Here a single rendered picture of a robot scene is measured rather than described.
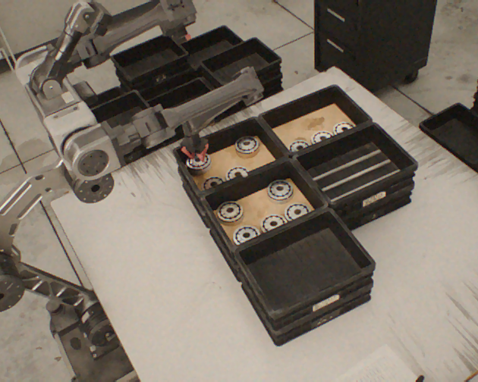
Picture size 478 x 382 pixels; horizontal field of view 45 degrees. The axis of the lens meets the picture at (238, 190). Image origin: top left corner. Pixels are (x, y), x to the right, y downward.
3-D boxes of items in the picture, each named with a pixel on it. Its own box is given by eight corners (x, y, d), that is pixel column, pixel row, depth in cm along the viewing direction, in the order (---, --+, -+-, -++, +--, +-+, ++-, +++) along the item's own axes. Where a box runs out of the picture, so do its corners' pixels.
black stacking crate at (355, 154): (330, 225, 220) (330, 206, 211) (291, 176, 239) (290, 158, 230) (416, 186, 229) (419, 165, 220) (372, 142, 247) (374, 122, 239)
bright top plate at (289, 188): (275, 203, 224) (275, 202, 224) (262, 187, 230) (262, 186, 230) (297, 192, 227) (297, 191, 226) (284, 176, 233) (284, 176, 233)
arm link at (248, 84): (260, 57, 180) (275, 86, 181) (248, 69, 193) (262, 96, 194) (131, 115, 168) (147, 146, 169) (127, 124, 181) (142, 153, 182)
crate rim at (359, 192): (330, 210, 213) (330, 205, 211) (290, 161, 232) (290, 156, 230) (419, 169, 221) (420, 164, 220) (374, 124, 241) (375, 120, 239)
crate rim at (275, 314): (272, 320, 185) (272, 317, 183) (233, 255, 204) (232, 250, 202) (378, 269, 194) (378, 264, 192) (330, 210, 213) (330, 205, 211)
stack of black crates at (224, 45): (201, 111, 377) (193, 68, 352) (180, 89, 395) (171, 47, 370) (253, 87, 388) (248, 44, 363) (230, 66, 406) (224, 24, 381)
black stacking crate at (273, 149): (203, 214, 230) (199, 195, 222) (177, 169, 249) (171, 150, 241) (290, 176, 239) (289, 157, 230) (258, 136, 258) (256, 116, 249)
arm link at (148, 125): (127, 123, 167) (136, 140, 167) (158, 109, 170) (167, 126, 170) (124, 129, 176) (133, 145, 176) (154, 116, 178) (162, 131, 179)
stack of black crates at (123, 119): (112, 205, 330) (89, 148, 297) (93, 173, 348) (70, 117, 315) (174, 173, 341) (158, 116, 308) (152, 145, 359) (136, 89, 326)
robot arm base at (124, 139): (111, 151, 175) (99, 121, 166) (134, 140, 177) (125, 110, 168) (121, 167, 169) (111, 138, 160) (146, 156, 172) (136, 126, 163)
